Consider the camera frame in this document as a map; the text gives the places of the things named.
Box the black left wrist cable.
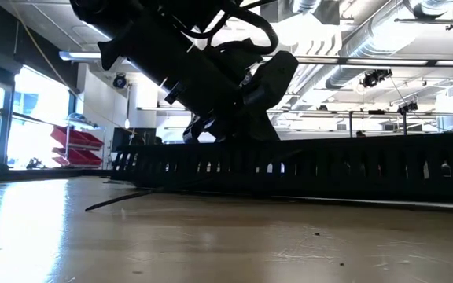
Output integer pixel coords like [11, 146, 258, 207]
[171, 0, 281, 56]

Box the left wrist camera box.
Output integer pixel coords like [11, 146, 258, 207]
[245, 50, 300, 113]

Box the black zip tie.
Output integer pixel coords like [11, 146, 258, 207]
[84, 189, 160, 213]

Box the black ceiling-hung device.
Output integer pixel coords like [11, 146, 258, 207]
[361, 68, 393, 89]

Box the black background station frame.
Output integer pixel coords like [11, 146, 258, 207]
[347, 108, 408, 138]

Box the black monitor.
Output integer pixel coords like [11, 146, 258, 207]
[111, 127, 157, 147]

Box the black slotted cable duct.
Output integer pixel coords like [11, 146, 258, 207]
[111, 131, 453, 204]

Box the black round ceiling fixture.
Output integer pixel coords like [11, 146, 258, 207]
[112, 72, 129, 90]

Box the black camera stand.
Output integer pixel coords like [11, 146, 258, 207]
[397, 100, 420, 137]

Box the grey metal shelf rack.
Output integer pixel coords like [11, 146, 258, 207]
[64, 112, 105, 169]

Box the red storage bin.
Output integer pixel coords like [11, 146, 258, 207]
[52, 147, 104, 168]
[50, 125, 105, 149]

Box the black duct cover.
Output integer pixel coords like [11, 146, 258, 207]
[114, 131, 453, 155]

